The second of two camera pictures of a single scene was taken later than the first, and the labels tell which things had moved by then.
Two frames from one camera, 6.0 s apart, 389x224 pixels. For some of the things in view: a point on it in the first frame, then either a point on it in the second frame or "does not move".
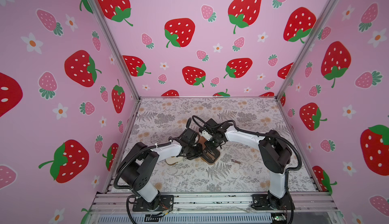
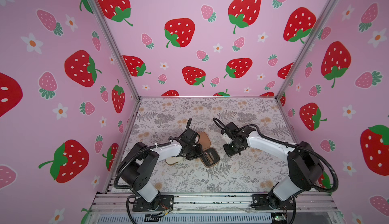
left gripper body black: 194,151 does not move
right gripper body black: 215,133 to 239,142
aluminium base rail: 105,202 does not move
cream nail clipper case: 172,160 does not move
